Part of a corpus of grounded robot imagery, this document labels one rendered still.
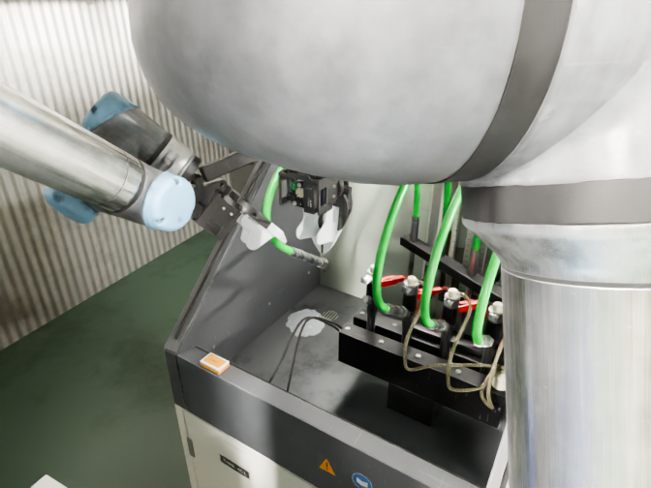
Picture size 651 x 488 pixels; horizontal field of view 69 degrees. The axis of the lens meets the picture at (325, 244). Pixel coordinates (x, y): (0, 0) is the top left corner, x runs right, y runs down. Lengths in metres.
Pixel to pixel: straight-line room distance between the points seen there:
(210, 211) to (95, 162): 0.27
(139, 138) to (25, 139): 0.26
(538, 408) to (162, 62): 0.18
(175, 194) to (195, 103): 0.47
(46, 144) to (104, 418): 1.90
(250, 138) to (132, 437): 2.11
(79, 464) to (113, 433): 0.16
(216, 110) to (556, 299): 0.13
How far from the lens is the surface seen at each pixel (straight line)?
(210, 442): 1.16
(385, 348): 0.97
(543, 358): 0.20
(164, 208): 0.62
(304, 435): 0.90
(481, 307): 0.71
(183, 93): 0.17
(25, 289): 2.92
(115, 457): 2.19
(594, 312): 0.18
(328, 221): 0.73
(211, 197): 0.81
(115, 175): 0.59
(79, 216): 0.74
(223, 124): 0.16
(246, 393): 0.94
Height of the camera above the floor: 1.60
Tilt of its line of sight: 28 degrees down
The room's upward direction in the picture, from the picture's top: straight up
